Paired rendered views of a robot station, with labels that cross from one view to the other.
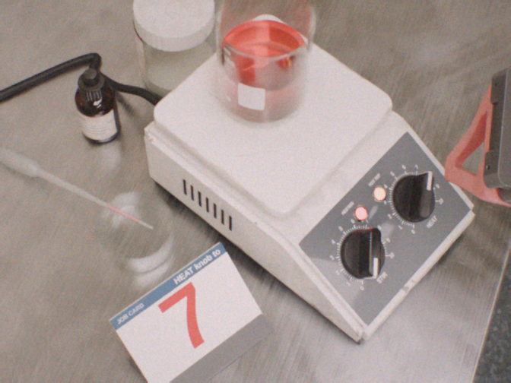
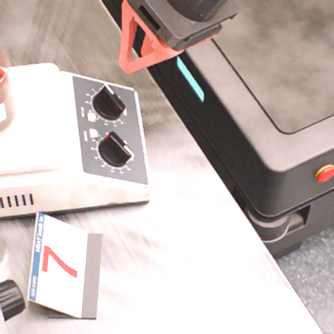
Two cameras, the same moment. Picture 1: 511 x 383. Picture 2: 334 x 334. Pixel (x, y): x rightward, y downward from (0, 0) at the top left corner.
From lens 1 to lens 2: 0.39 m
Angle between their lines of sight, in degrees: 25
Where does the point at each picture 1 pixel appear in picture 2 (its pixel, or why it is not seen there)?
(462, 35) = (27, 13)
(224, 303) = (68, 242)
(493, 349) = not seen: hidden behind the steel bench
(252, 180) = (33, 159)
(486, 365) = not seen: hidden behind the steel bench
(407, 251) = (130, 134)
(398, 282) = (140, 152)
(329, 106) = (27, 92)
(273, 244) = (69, 185)
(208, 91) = not seen: outside the picture
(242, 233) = (42, 199)
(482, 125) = (130, 27)
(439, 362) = (191, 176)
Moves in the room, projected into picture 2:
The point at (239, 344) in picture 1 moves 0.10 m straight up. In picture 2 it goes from (94, 256) to (89, 203)
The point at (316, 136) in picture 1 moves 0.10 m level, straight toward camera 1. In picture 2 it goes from (39, 112) to (105, 180)
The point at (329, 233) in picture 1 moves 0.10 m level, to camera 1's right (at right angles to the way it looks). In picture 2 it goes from (90, 155) to (161, 94)
